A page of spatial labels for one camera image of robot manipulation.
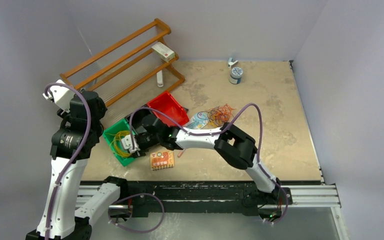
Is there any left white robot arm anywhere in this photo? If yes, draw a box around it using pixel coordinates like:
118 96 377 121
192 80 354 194
25 91 129 240

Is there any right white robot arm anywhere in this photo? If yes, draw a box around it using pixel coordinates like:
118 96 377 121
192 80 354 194
121 115 292 205

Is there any black plastic bin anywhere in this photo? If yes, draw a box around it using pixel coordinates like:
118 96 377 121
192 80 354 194
130 109 155 134

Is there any orange snack packet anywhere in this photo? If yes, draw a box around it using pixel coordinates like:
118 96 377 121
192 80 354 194
150 150 175 171

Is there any red plastic bin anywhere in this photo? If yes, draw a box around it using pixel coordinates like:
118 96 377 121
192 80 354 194
146 91 190 126

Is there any white orange pen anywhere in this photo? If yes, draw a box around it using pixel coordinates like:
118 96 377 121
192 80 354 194
177 149 186 158

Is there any green plastic bin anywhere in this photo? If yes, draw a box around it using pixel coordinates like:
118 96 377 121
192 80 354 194
103 119 135 167

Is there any blue toothbrush blister pack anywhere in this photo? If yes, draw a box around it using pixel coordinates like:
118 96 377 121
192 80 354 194
183 111 210 130

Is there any white stapler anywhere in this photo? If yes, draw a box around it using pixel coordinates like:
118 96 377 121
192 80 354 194
156 70 164 88

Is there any wooden shelf rack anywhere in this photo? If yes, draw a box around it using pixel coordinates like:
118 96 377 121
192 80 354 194
59 18 185 107

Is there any white red carton box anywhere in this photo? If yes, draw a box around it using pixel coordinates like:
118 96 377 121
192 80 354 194
151 42 176 62

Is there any blue lidded jar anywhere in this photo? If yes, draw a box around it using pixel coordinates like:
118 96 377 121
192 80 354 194
229 67 244 85

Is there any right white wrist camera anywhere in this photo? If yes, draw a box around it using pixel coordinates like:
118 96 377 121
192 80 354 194
120 134 139 154

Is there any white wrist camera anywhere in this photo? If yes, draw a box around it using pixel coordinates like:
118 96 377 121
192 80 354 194
120 134 139 154
42 85 75 113

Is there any yellow cable coil in bin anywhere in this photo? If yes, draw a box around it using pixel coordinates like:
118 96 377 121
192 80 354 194
107 130 134 159

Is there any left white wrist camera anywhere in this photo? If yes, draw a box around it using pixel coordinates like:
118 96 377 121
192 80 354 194
42 85 75 113

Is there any base purple hose loop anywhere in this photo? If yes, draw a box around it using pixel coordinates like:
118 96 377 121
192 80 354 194
107 193 164 234

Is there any purple cable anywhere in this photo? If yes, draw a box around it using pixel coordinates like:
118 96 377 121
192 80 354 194
206 107 231 127

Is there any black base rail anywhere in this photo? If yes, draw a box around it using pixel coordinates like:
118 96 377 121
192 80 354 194
108 180 341 220

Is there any right purple robot hose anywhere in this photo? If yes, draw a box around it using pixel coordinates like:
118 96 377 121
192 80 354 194
128 102 290 225

